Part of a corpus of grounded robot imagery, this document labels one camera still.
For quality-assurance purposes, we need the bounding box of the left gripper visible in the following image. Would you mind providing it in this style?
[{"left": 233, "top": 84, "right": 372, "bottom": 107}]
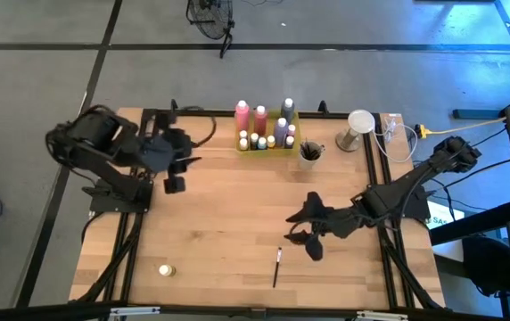
[{"left": 154, "top": 111, "right": 203, "bottom": 195}]

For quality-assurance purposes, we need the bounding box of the black floor fan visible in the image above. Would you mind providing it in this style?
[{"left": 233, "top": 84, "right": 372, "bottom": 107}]
[{"left": 185, "top": 0, "right": 236, "bottom": 60}]

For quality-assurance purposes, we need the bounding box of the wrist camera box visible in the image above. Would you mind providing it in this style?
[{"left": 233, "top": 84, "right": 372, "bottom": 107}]
[
  {"left": 330, "top": 210, "right": 358, "bottom": 238},
  {"left": 140, "top": 135, "right": 177, "bottom": 175}
]

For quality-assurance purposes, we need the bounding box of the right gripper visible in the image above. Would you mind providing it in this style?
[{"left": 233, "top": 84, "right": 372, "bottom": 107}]
[{"left": 283, "top": 190, "right": 358, "bottom": 263}]

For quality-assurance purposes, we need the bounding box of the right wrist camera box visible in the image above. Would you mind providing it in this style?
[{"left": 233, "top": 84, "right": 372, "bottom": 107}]
[{"left": 330, "top": 210, "right": 358, "bottom": 238}]

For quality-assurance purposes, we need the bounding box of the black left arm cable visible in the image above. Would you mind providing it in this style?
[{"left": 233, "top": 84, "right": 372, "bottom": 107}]
[{"left": 182, "top": 105, "right": 218, "bottom": 149}]

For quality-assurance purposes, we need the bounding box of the yellow hanging power cord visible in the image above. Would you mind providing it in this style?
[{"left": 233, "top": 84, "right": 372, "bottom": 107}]
[{"left": 417, "top": 116, "right": 508, "bottom": 137}]

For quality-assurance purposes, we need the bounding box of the silver frame bracket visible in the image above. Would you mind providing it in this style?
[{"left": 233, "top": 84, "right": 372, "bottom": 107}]
[
  {"left": 355, "top": 310, "right": 410, "bottom": 321},
  {"left": 109, "top": 306, "right": 161, "bottom": 318}
]

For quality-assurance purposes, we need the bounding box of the yellow translucent plastic bin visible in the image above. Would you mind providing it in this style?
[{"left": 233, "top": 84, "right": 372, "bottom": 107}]
[{"left": 234, "top": 108, "right": 303, "bottom": 159}]

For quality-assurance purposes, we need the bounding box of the black table frame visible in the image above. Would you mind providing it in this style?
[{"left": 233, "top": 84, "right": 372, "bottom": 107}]
[{"left": 70, "top": 98, "right": 446, "bottom": 321}]

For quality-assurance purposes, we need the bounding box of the large pink paint bottle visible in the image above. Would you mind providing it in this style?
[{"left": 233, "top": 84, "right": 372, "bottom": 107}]
[{"left": 234, "top": 100, "right": 251, "bottom": 132}]

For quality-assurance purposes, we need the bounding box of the large blue paint bottle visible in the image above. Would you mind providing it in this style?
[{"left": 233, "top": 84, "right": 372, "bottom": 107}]
[{"left": 273, "top": 117, "right": 289, "bottom": 146}]

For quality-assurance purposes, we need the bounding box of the black office chair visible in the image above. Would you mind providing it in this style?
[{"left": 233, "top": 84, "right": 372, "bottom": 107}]
[{"left": 462, "top": 235, "right": 510, "bottom": 298}]

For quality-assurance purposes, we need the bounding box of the large grey paint bottle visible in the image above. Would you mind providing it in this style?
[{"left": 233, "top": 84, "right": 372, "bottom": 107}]
[{"left": 280, "top": 97, "right": 297, "bottom": 126}]

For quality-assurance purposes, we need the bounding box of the green white sign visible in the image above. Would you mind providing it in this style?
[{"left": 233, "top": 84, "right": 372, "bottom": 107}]
[{"left": 427, "top": 200, "right": 465, "bottom": 231}]

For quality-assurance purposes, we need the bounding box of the black metal beam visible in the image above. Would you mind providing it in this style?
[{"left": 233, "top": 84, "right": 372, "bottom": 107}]
[
  {"left": 452, "top": 84, "right": 510, "bottom": 120},
  {"left": 428, "top": 198, "right": 510, "bottom": 246}
]

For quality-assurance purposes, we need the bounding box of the beige plastic cup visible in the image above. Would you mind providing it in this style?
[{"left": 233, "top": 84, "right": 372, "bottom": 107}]
[{"left": 298, "top": 139, "right": 326, "bottom": 170}]

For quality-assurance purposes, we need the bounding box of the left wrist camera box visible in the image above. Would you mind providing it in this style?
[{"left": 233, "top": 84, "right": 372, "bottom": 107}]
[{"left": 140, "top": 135, "right": 177, "bottom": 175}]

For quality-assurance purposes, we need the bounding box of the white dome table lamp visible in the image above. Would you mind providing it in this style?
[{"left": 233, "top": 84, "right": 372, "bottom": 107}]
[{"left": 335, "top": 109, "right": 377, "bottom": 153}]

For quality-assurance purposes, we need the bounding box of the large red paint bottle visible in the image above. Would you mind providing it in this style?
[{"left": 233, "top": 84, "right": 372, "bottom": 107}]
[{"left": 253, "top": 105, "right": 268, "bottom": 137}]

